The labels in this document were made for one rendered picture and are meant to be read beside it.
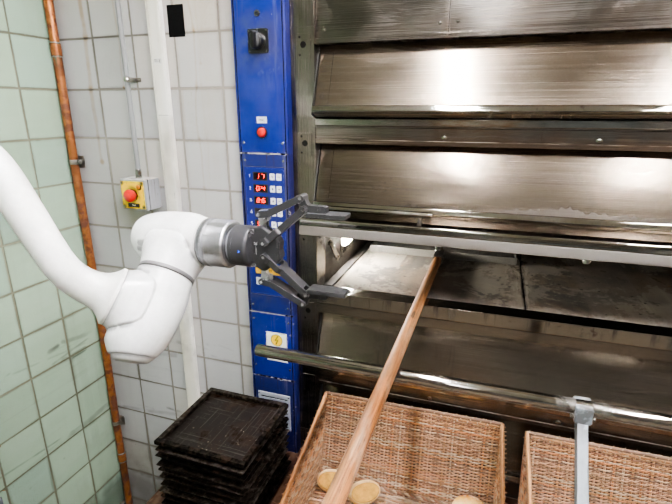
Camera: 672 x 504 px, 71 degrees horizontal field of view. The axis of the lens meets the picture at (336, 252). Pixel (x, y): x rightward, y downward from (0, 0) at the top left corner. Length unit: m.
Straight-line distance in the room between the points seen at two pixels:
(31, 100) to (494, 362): 1.62
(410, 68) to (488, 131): 0.26
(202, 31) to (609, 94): 1.08
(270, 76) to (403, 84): 0.37
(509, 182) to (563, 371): 0.55
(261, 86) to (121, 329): 0.81
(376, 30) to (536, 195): 0.59
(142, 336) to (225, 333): 0.87
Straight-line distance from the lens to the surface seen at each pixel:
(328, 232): 1.23
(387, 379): 0.98
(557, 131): 1.28
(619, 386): 1.50
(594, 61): 1.30
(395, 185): 1.31
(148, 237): 0.91
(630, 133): 1.31
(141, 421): 2.16
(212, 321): 1.70
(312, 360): 1.12
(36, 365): 1.90
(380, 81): 1.31
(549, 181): 1.30
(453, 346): 1.45
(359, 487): 1.56
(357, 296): 1.43
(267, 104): 1.39
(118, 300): 0.84
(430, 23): 1.32
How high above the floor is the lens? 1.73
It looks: 17 degrees down
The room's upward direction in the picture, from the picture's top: straight up
